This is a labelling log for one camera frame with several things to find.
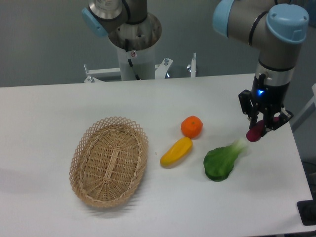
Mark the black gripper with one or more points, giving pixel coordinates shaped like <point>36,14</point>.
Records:
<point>268,100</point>

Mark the purple sweet potato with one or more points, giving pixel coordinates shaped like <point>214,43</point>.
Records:
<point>255,133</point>

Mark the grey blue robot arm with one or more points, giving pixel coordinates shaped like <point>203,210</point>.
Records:
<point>276,27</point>

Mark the woven wicker basket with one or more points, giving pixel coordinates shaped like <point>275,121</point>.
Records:
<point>109,162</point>

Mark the green bok choy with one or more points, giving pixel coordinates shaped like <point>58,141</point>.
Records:
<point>219,162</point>

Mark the orange tangerine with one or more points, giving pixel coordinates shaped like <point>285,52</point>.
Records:
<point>191,127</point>

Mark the yellow mango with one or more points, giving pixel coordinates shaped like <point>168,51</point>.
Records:
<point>179,149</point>

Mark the black device at table edge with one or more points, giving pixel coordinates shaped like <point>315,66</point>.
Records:
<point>307,211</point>

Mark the white frame at right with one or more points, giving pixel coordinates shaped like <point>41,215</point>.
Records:
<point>305,112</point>

